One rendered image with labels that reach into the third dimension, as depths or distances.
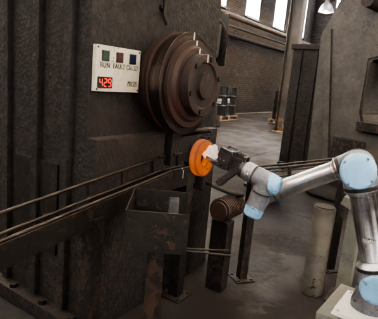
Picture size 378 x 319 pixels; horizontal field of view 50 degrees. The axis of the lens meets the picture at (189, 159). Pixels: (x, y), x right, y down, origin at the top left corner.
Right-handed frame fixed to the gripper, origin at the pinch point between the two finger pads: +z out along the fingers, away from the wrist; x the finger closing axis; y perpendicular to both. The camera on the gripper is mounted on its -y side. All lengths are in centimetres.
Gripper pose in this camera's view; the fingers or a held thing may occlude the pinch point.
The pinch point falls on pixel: (202, 153)
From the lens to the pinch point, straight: 170.1
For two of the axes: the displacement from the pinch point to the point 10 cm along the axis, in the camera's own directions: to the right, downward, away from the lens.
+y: 2.9, -9.0, -3.3
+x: -5.6, 1.2, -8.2
